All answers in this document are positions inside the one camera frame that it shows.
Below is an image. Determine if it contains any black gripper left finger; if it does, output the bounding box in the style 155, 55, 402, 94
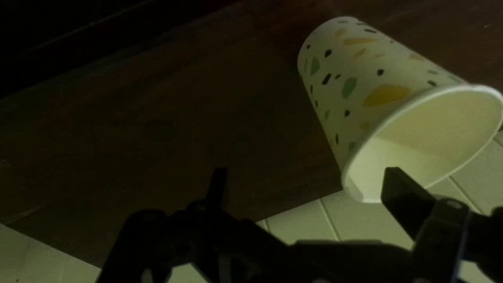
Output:
97, 168, 287, 283

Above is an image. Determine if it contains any white speckled paper cup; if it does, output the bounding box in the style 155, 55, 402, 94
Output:
296, 15, 503, 202

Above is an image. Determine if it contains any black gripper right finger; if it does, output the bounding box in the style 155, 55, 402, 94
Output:
380, 166, 503, 283

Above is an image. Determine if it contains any dark wooden cabinet hutch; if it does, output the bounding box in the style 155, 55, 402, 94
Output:
0, 0, 503, 265

